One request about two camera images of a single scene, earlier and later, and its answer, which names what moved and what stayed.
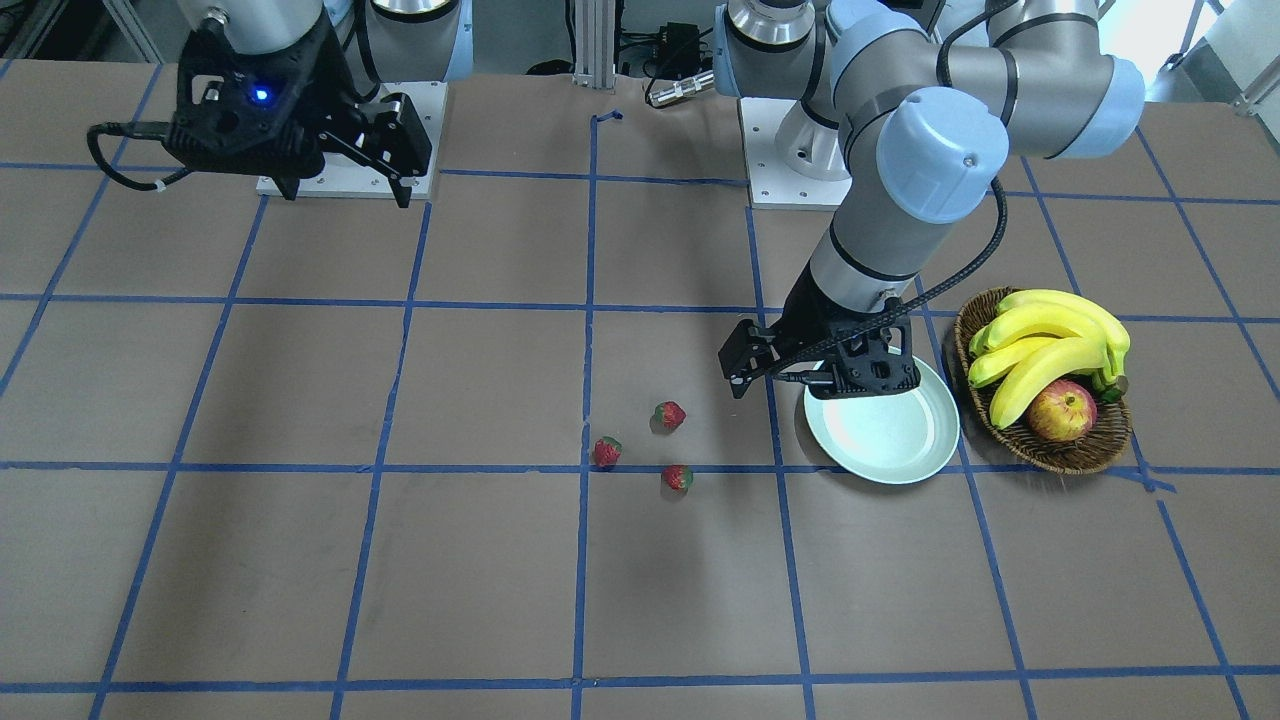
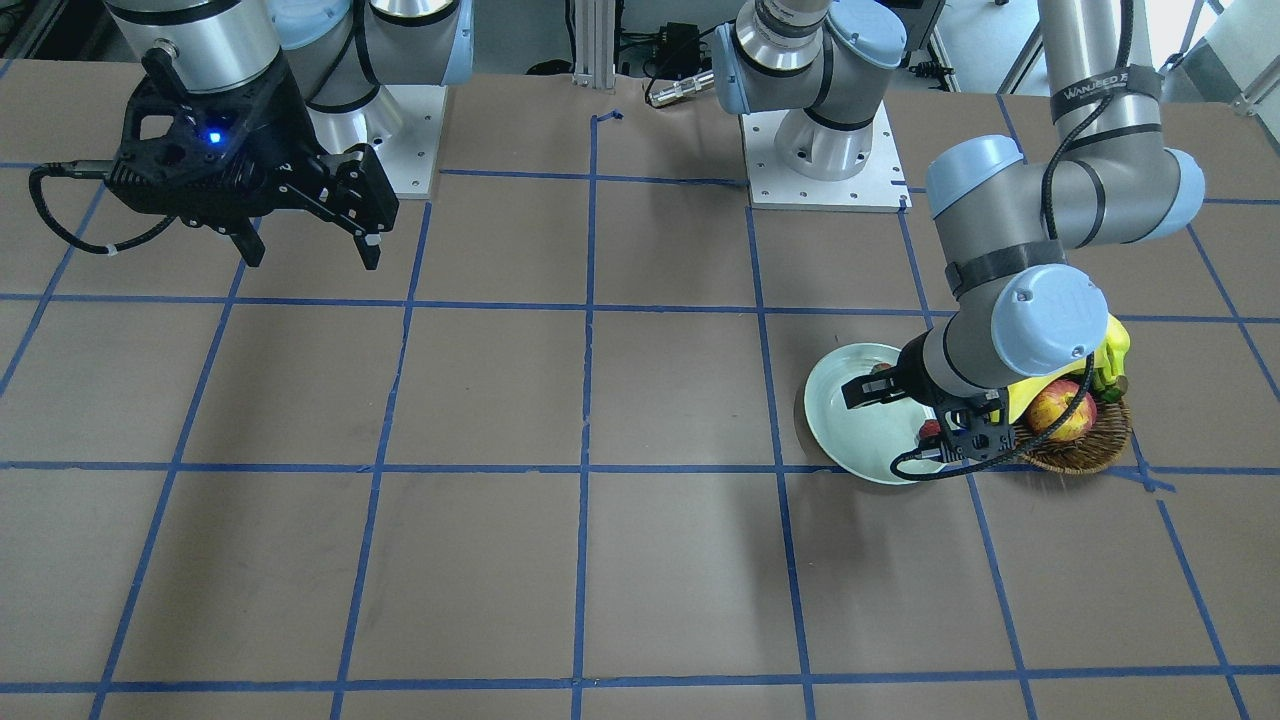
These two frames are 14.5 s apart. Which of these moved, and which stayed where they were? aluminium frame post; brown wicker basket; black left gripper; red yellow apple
Moved: black left gripper
Stayed: brown wicker basket; aluminium frame post; red yellow apple
